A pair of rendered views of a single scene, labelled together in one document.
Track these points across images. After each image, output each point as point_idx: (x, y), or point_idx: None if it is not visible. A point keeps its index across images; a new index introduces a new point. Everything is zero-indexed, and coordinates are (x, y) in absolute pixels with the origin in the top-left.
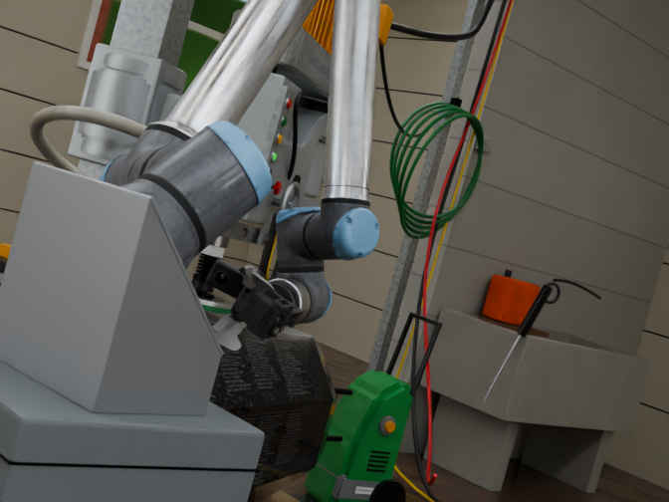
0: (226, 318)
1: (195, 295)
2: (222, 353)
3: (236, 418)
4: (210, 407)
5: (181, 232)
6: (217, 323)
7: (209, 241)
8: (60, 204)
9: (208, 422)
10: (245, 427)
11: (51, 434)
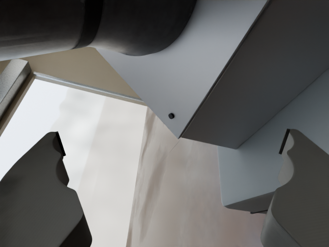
0: (268, 212)
1: (130, 86)
2: (176, 136)
3: (240, 187)
4: (262, 166)
5: None
6: (291, 178)
7: (59, 51)
8: None
9: (223, 148)
10: (222, 185)
11: None
